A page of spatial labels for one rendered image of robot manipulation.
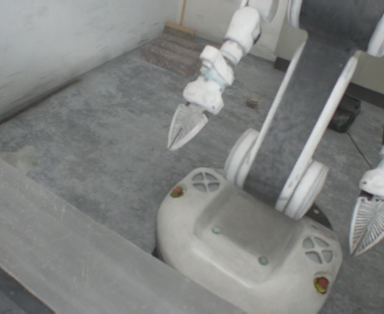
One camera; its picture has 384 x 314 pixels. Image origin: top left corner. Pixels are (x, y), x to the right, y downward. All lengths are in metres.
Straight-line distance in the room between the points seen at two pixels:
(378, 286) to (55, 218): 1.27
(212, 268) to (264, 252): 0.20
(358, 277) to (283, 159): 0.85
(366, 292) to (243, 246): 0.65
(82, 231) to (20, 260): 0.10
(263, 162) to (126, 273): 0.41
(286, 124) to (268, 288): 0.41
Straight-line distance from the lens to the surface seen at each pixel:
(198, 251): 0.86
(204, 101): 0.75
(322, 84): 0.69
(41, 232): 0.54
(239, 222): 1.01
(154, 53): 2.46
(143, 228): 1.32
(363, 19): 0.63
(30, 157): 1.67
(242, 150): 0.76
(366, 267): 1.52
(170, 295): 0.47
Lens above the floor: 1.09
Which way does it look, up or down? 42 degrees down
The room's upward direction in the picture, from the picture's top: 9 degrees clockwise
